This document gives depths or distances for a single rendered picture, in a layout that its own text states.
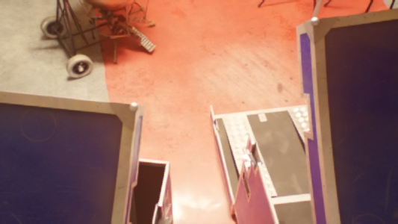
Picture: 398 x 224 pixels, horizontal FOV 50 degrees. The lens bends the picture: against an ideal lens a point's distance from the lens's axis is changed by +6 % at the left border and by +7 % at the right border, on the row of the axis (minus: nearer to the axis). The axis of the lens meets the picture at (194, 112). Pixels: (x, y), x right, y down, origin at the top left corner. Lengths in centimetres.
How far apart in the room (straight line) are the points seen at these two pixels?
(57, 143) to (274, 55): 279
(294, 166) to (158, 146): 96
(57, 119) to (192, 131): 209
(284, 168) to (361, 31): 185
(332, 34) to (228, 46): 252
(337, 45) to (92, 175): 68
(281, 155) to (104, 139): 211
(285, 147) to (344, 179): 184
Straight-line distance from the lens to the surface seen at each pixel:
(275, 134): 302
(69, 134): 96
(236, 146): 284
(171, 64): 342
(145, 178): 190
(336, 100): 112
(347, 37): 113
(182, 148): 291
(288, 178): 285
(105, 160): 94
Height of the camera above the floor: 248
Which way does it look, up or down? 53 degrees down
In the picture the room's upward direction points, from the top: 2 degrees clockwise
